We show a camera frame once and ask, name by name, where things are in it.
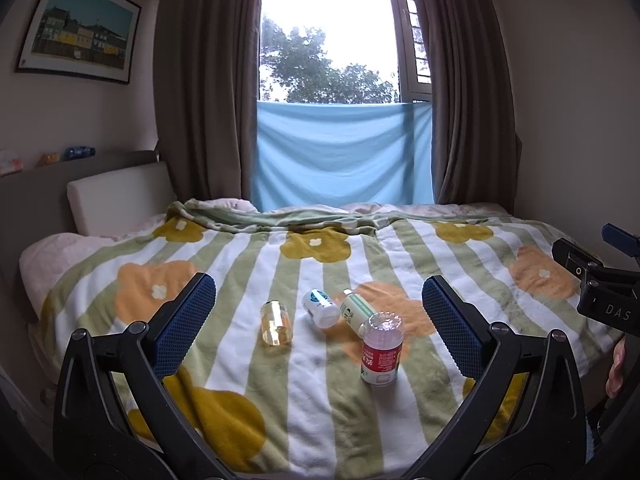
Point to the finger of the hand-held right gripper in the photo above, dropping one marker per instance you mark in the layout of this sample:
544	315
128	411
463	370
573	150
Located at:
620	237
575	259

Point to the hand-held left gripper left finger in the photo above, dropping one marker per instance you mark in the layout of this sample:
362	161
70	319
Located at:
184	321

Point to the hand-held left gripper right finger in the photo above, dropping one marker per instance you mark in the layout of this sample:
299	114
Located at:
450	324

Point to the clear yellow small bottle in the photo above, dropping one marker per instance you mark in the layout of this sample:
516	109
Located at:
276	324

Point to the person's right hand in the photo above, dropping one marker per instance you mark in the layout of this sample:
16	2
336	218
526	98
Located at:
616	367

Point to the clear bottle with red label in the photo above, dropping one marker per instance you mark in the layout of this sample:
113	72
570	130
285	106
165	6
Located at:
381	350

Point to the white bottle with green label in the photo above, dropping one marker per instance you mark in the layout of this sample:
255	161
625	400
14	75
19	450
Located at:
354	312

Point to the white bottle with blue label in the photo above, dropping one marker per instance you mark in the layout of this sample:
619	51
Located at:
320	307

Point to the white headboard cushion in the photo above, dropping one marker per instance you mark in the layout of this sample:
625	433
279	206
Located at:
120	200

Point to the floral striped blanket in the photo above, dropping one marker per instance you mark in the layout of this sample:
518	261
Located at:
310	410

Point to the grey bed headboard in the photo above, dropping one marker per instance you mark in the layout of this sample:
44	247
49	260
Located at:
35	200

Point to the small blue toy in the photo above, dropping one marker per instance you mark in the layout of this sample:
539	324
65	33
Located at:
80	152

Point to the light blue hanging cloth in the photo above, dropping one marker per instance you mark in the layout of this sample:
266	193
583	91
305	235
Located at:
340	155

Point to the brown curtain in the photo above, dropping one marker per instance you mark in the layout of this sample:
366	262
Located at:
205	85
470	85

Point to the small orange toy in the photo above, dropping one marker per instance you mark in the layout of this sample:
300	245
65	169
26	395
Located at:
49	159

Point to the pink item on headboard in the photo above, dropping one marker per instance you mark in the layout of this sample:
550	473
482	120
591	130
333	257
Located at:
11	162

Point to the open window sash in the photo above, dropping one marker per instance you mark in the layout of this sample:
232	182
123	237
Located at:
412	40

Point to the framed picture of houses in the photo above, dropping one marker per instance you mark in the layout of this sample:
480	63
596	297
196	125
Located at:
80	25

